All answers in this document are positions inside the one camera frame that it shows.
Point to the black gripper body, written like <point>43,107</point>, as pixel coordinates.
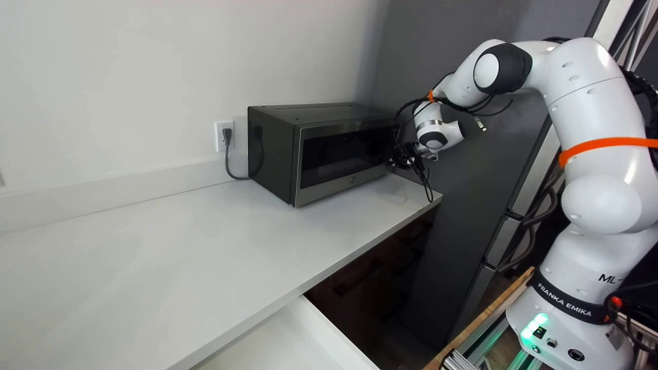
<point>417,156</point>

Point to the dark grey microwave oven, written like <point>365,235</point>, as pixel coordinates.
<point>274,151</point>

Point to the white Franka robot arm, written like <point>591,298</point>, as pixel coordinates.
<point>604,89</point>

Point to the white open drawer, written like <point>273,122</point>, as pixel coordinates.
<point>289,341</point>

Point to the dark grey refrigerator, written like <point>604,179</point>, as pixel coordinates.
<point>466,233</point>

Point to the dark wood cabinet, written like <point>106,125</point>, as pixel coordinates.
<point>370,288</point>

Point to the white wall outlet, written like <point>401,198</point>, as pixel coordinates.
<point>219,141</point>

